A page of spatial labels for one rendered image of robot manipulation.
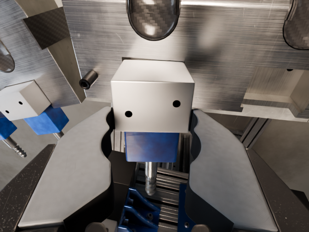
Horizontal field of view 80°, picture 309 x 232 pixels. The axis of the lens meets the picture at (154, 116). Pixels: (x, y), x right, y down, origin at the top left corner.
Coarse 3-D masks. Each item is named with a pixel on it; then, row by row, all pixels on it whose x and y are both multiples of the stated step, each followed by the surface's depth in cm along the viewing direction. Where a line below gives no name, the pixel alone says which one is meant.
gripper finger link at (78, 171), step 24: (96, 120) 10; (72, 144) 9; (96, 144) 9; (48, 168) 7; (72, 168) 7; (96, 168) 7; (48, 192) 6; (72, 192) 6; (96, 192) 6; (24, 216) 6; (48, 216) 6; (72, 216) 6; (96, 216) 7
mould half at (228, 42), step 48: (96, 0) 13; (192, 0) 13; (240, 0) 12; (288, 0) 12; (96, 48) 16; (144, 48) 15; (192, 48) 14; (240, 48) 14; (288, 48) 13; (96, 96) 19; (240, 96) 16
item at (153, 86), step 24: (120, 72) 12; (144, 72) 12; (168, 72) 12; (120, 96) 11; (144, 96) 11; (168, 96) 11; (192, 96) 11; (120, 120) 12; (144, 120) 12; (168, 120) 12; (144, 144) 15; (168, 144) 15
